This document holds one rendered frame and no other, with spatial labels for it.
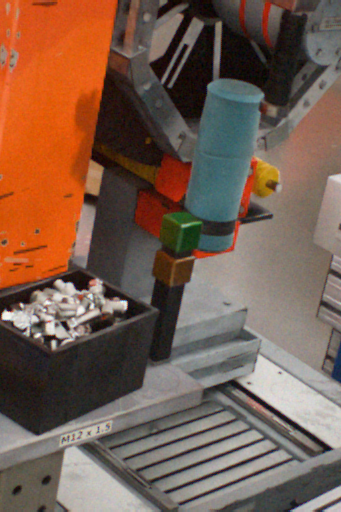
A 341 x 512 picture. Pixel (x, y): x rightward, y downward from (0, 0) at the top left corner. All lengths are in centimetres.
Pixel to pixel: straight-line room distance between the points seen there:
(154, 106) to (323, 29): 28
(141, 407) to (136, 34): 57
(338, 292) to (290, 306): 144
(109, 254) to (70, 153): 69
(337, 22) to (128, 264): 62
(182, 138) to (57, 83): 48
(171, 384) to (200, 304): 75
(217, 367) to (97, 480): 40
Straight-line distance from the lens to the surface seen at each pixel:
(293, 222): 353
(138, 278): 238
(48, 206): 171
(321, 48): 200
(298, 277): 321
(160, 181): 217
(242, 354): 248
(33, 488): 166
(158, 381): 172
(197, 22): 216
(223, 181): 199
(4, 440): 155
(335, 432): 245
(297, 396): 253
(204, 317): 241
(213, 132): 197
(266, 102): 186
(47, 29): 160
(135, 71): 194
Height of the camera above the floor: 130
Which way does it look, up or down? 24 degrees down
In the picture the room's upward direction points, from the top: 12 degrees clockwise
